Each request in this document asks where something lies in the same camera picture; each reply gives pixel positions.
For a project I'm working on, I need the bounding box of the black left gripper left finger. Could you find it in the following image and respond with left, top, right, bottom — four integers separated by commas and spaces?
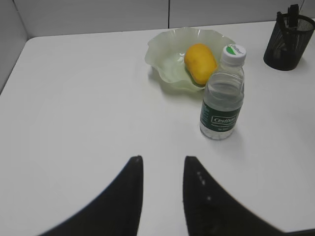
44, 155, 143, 236

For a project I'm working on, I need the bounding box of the translucent wavy glass plate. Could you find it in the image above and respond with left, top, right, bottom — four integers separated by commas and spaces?
145, 27, 235, 92

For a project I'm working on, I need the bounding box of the clear water bottle green label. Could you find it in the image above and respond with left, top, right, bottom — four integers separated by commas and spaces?
199, 44, 247, 140

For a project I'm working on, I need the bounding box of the black mesh pen holder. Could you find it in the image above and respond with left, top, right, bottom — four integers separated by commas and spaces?
263, 13, 315, 71

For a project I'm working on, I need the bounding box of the black marker pen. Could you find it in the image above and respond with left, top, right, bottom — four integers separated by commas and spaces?
276, 11, 286, 33
287, 4, 299, 29

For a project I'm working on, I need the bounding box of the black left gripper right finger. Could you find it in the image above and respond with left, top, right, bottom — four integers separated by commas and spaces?
183, 156, 315, 236

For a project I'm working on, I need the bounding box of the yellow mango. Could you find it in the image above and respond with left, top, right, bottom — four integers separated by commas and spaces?
184, 43, 217, 86

